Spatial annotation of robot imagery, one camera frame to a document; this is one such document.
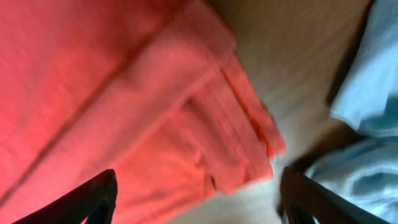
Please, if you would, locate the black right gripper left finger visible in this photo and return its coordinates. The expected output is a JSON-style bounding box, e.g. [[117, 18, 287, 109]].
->
[[14, 169, 118, 224]]

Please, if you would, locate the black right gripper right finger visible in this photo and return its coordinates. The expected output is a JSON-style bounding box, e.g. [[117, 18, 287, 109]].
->
[[280, 167, 385, 224]]

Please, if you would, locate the red t-shirt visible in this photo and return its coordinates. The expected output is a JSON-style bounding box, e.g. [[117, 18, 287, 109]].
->
[[1, 0, 285, 223]]

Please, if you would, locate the light blue t-shirt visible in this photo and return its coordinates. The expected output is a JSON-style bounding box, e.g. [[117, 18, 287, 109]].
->
[[305, 0, 397, 223]]

